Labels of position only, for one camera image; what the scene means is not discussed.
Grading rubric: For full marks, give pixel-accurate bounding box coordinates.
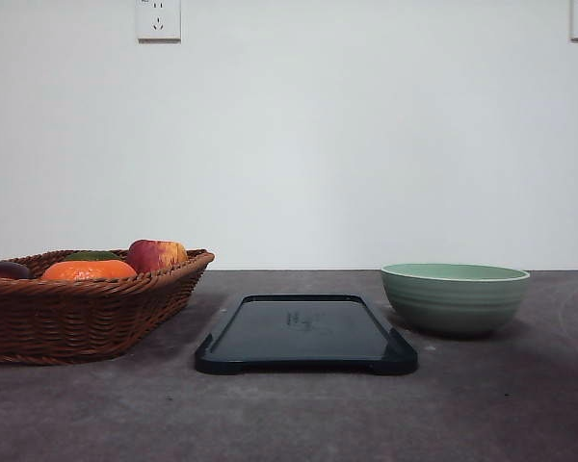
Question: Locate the light green bowl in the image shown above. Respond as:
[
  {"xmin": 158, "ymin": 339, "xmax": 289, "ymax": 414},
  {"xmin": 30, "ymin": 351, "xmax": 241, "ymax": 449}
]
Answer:
[{"xmin": 381, "ymin": 263, "xmax": 530, "ymax": 335}]

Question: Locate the brown wicker basket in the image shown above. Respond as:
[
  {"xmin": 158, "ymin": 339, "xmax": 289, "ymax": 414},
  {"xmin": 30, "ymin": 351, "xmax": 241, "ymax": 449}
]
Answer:
[{"xmin": 0, "ymin": 248, "xmax": 215, "ymax": 366}]

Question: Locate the dark blue rectangular tray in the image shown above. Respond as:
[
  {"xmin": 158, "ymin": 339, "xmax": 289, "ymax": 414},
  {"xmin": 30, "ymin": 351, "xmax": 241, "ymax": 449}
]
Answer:
[{"xmin": 195, "ymin": 295, "xmax": 418, "ymax": 374}]

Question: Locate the red yellow apple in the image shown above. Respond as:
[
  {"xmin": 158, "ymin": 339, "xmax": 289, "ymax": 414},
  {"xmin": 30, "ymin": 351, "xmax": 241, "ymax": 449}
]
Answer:
[{"xmin": 127, "ymin": 239, "xmax": 188, "ymax": 273}]

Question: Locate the green avocado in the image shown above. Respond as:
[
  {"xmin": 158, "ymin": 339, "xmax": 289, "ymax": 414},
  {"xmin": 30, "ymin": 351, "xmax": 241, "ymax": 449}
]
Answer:
[{"xmin": 65, "ymin": 250, "xmax": 120, "ymax": 261}]

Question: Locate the orange mandarin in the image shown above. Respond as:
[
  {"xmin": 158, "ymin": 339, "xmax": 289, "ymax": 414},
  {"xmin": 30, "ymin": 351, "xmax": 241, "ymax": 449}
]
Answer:
[{"xmin": 42, "ymin": 260, "xmax": 138, "ymax": 280}]

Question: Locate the dark red plum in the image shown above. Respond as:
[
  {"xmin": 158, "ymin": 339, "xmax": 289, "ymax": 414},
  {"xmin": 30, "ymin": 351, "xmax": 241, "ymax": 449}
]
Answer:
[{"xmin": 0, "ymin": 261, "xmax": 36, "ymax": 279}]

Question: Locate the white wall socket left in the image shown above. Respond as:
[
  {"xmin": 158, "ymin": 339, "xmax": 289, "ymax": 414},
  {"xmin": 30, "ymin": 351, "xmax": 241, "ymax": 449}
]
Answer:
[{"xmin": 135, "ymin": 0, "xmax": 182, "ymax": 46}]

